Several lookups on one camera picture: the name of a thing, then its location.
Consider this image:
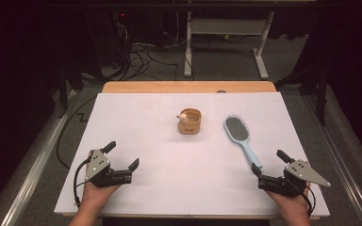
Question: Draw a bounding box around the aluminium floor rail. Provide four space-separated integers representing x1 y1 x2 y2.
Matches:
0 89 78 226
303 93 362 226

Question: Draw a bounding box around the white board sheet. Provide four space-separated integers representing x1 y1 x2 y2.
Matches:
54 91 331 218

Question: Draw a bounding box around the person's left hand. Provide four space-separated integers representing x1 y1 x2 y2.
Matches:
80 181 121 212

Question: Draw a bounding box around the light blue hairbrush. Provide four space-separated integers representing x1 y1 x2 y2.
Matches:
222 114 264 170

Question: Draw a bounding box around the black metal stand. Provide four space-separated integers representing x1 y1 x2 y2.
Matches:
57 60 85 120

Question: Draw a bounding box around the tangle of black cables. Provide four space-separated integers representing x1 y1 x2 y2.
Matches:
111 37 181 82

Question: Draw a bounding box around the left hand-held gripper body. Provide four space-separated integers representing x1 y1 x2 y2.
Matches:
84 149 133 188

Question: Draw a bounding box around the white metal desk frame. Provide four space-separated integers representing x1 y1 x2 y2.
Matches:
183 0 270 80

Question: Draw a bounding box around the wooden table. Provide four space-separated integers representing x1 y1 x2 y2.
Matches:
62 80 322 221

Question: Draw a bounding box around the black floor cable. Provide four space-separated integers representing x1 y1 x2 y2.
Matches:
56 94 99 170

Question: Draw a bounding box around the person's right hand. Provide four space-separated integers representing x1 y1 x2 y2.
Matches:
265 181 313 217

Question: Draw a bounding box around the wooden cup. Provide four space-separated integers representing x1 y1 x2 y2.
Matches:
177 107 203 136

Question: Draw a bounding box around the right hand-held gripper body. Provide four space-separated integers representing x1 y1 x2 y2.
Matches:
257 159 332 198

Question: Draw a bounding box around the black tripod stand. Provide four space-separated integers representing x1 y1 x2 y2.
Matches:
274 46 329 127

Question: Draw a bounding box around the black computer tower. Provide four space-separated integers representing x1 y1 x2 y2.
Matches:
86 8 134 79

